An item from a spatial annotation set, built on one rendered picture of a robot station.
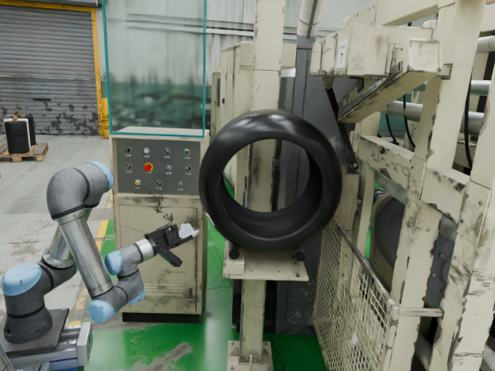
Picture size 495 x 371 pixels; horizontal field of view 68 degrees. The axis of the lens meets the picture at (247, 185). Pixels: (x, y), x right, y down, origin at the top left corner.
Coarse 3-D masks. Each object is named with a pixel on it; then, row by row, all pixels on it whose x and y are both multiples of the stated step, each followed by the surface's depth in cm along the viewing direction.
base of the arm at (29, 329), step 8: (32, 312) 126; (40, 312) 128; (48, 312) 133; (8, 320) 125; (16, 320) 124; (24, 320) 125; (32, 320) 126; (40, 320) 128; (48, 320) 131; (8, 328) 126; (16, 328) 124; (24, 328) 125; (32, 328) 126; (40, 328) 129; (48, 328) 131; (8, 336) 125; (16, 336) 124; (24, 336) 125; (32, 336) 126; (40, 336) 128
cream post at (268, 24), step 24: (264, 0) 162; (264, 24) 164; (264, 48) 167; (264, 72) 170; (264, 96) 173; (264, 144) 179; (264, 168) 183; (264, 192) 186; (264, 288) 202; (240, 336) 211; (240, 360) 214
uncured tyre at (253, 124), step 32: (224, 128) 150; (256, 128) 140; (288, 128) 140; (224, 160) 142; (320, 160) 143; (224, 192) 176; (320, 192) 174; (224, 224) 150; (256, 224) 180; (288, 224) 178; (320, 224) 151
